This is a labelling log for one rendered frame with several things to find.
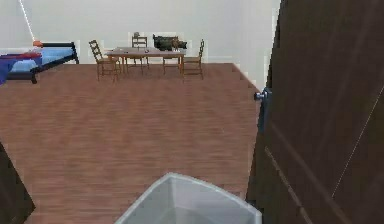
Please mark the dark brown furniture corner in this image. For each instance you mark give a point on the dark brown furniture corner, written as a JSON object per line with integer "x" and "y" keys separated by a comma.
{"x": 11, "y": 193}

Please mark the brown wooden ladderback chair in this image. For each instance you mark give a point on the brown wooden ladderback chair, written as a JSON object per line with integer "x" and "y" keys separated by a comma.
{"x": 170, "y": 60}
{"x": 139, "y": 42}
{"x": 196, "y": 61}
{"x": 102, "y": 60}

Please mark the dark brown room door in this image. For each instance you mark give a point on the dark brown room door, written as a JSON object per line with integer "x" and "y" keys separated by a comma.
{"x": 326, "y": 110}

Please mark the grey object on chair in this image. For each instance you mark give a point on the grey object on chair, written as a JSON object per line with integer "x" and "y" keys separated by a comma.
{"x": 136, "y": 34}

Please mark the brown wooden dining table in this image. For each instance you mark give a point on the brown wooden dining table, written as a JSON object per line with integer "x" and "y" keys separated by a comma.
{"x": 146, "y": 52}

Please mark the black frame blue bed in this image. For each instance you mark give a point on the black frame blue bed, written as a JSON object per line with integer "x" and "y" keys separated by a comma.
{"x": 40, "y": 58}

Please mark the grey waste bin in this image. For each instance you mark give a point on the grey waste bin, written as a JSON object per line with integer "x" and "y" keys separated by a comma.
{"x": 190, "y": 203}

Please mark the orange round object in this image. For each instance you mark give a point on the orange round object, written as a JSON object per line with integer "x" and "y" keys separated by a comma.
{"x": 37, "y": 43}

